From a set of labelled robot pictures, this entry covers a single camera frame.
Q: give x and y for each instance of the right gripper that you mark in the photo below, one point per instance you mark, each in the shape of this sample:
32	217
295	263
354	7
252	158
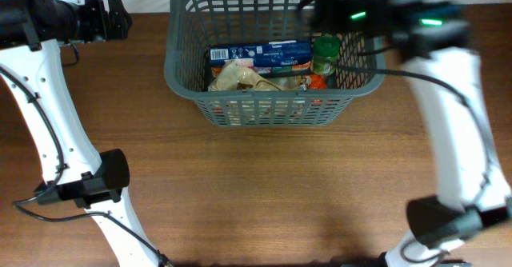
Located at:
327	10

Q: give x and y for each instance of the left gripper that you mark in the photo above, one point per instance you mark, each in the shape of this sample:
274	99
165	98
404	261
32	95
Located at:
102	29

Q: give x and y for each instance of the green lidded jar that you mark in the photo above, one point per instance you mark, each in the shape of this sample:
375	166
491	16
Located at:
325	55

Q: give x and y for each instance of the blue carton box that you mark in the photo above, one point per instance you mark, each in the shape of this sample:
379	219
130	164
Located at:
266	59

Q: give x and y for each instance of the orange pasta packet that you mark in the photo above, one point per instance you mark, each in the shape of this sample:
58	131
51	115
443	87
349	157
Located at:
318	83

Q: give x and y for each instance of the clear bag with brown label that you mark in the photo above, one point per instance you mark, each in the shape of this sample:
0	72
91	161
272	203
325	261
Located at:
276	84

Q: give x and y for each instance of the grey plastic shopping basket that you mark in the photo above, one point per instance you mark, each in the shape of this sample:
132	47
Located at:
197	25

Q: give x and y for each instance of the beige paper bag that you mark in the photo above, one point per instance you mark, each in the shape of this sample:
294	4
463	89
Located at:
235	77

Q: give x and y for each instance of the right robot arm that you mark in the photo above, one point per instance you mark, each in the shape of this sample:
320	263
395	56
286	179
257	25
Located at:
431	39

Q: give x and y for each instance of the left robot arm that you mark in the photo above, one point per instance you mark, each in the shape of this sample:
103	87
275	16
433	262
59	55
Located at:
33	33

